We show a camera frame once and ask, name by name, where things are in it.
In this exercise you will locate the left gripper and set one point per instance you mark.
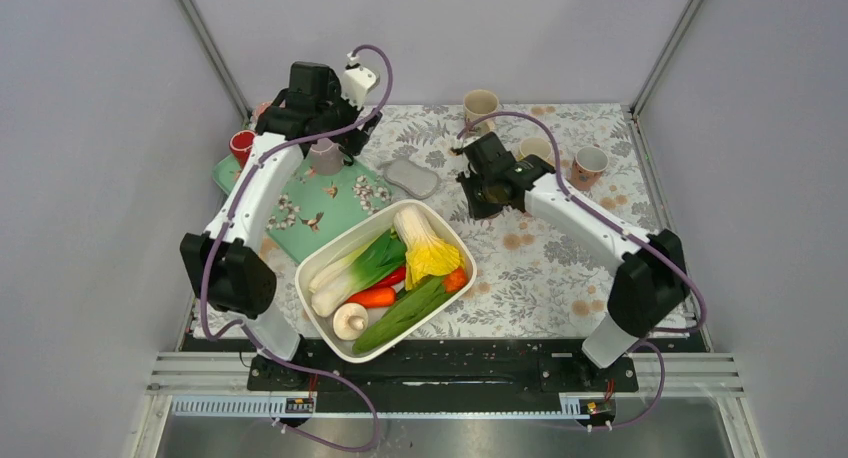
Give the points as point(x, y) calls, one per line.
point(355, 139)

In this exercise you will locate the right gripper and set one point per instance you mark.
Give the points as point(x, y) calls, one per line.
point(478, 210)

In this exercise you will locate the purple mug black handle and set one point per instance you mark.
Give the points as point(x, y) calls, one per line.
point(327, 158)

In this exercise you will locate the yellow mug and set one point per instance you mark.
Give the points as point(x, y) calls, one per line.
point(540, 147)

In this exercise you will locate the cream floral mug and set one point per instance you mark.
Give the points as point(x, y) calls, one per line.
point(477, 104)

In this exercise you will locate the terracotta pink mug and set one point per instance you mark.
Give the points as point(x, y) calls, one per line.
point(588, 164)

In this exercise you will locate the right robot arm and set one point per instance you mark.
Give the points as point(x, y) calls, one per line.
point(647, 268)

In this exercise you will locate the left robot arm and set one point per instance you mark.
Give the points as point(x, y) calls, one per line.
point(223, 262)

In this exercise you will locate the red mug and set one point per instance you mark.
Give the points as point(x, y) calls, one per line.
point(240, 146)

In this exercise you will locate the grey sponge pad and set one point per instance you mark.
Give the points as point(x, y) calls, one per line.
point(418, 182)

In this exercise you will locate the green floral tray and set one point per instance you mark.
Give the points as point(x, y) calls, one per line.
point(312, 210)

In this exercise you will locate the napa cabbage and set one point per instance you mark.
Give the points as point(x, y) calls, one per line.
point(427, 254)

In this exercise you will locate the floral tablecloth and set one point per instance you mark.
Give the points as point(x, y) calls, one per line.
point(531, 280)

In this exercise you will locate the pink tall cup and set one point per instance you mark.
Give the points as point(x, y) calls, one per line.
point(257, 112)

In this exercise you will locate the red chili pepper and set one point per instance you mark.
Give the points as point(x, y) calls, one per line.
point(395, 277)

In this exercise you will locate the green cucumber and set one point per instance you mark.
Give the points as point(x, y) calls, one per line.
point(414, 306)

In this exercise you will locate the bok choy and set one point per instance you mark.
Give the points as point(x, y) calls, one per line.
point(356, 272)

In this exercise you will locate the orange carrot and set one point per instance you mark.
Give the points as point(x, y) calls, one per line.
point(374, 298)

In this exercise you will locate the white mushroom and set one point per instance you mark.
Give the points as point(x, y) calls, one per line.
point(350, 321)

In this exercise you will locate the white rectangular basin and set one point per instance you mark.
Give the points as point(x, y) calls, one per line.
point(362, 235)

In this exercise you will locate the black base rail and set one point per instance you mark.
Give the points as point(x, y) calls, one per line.
point(545, 365)

